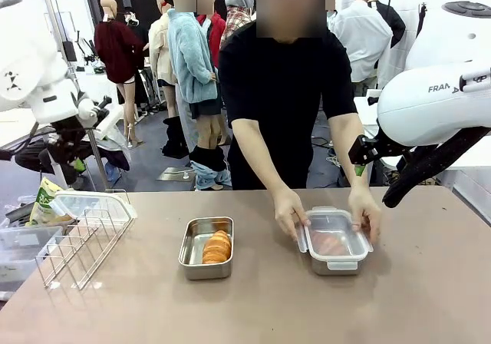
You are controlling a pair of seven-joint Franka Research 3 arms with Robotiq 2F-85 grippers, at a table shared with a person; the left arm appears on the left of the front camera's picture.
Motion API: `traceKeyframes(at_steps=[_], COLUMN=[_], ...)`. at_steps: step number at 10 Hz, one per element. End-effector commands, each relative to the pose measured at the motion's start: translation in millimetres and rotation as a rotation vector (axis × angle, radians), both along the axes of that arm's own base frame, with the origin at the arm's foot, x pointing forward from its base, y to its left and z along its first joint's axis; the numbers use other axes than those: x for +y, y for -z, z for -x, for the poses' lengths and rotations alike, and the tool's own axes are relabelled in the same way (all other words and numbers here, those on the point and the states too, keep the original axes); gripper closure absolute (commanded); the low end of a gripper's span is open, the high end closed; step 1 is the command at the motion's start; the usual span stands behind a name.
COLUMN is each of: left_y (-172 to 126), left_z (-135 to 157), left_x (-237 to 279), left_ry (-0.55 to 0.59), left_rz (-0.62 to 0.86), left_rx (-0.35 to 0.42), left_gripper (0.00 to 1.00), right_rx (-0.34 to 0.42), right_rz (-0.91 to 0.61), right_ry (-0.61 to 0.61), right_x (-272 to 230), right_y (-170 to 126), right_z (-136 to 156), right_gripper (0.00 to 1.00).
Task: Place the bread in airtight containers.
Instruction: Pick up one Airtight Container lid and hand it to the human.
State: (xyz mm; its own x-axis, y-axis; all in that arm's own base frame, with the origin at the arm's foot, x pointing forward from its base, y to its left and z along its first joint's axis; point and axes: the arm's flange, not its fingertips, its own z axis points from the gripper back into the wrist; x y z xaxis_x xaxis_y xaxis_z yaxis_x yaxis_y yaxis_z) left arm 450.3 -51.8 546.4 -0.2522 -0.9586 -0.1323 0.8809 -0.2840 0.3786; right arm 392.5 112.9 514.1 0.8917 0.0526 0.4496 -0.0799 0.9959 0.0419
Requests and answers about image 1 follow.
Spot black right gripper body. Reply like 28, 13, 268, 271
348, 134, 387, 167

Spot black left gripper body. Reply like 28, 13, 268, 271
45, 119, 90, 176

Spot clear plastic clip lid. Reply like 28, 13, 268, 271
295, 205, 374, 271
48, 190, 138, 222

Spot golden croissant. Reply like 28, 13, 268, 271
312, 230, 352, 256
201, 230, 232, 265

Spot stainless steel rectangular container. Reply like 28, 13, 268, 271
177, 216, 235, 281
308, 211, 367, 276

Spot person's right forearm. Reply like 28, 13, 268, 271
231, 117, 293, 194

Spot person's left forearm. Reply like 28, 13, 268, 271
328, 111, 369, 191

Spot person's left hand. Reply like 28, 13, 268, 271
347, 185, 383, 245

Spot person's right hand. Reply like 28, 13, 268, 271
272, 187, 311, 242

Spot seated person in white shirt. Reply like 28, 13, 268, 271
14, 144, 131, 191

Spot green and white snack bag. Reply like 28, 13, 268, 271
25, 177, 76, 227

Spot white desk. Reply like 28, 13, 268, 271
0, 107, 54, 149

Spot person in black T-shirt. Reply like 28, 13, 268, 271
217, 0, 358, 190

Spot mannequin in white shirt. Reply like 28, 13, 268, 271
328, 0, 394, 91

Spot clear plastic storage bin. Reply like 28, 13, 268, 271
0, 225, 64, 291

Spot mannequin in black white jacket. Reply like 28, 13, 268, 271
367, 0, 407, 90

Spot crumpled blue jeans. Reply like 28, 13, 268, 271
189, 146, 233, 191

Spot mannequin in beige jacket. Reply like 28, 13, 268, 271
148, 0, 180, 118

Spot black stand pole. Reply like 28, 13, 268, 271
416, 2, 429, 38

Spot mannequin in light blue fleece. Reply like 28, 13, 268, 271
167, 0, 222, 149

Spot mannequin in red jacket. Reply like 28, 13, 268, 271
196, 0, 227, 68

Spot mannequin in grey hood plaid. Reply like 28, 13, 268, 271
219, 0, 257, 49

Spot floor cable bundle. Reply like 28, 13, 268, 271
325, 147, 342, 168

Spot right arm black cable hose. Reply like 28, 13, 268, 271
381, 126, 491, 210

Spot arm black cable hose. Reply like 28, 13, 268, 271
381, 126, 491, 210
0, 123, 54, 161

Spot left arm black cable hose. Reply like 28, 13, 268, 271
0, 123, 54, 161

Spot metal mannequin base plate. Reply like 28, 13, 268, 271
156, 167, 197, 184

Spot metal wire lid rack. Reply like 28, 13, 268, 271
34, 190, 136, 291

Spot silver metal post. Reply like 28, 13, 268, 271
38, 0, 110, 191

